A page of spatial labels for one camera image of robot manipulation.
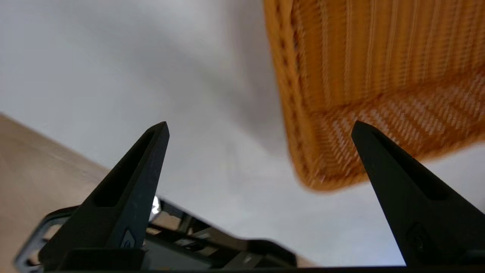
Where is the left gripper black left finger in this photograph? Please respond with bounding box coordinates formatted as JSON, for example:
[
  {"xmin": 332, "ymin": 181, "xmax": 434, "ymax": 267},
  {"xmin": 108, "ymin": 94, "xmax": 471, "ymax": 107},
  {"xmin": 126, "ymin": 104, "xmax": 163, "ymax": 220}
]
[{"xmin": 38, "ymin": 121, "xmax": 170, "ymax": 270}]

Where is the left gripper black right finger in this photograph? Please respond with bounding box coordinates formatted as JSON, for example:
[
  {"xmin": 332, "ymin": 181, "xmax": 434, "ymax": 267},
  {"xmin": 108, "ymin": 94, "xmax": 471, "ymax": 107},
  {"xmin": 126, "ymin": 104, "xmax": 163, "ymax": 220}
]
[{"xmin": 351, "ymin": 121, "xmax": 485, "ymax": 267}]

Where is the orange wicker basket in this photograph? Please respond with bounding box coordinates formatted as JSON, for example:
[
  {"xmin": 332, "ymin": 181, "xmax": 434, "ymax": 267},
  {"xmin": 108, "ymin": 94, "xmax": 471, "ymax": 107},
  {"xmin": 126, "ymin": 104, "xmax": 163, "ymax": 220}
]
[{"xmin": 263, "ymin": 0, "xmax": 485, "ymax": 191}]

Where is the black metal robot chassis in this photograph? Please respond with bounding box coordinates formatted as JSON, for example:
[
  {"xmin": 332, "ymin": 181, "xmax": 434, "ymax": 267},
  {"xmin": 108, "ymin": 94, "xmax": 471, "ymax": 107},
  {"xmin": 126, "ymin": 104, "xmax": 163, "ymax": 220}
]
[{"xmin": 14, "ymin": 196, "xmax": 298, "ymax": 270}]

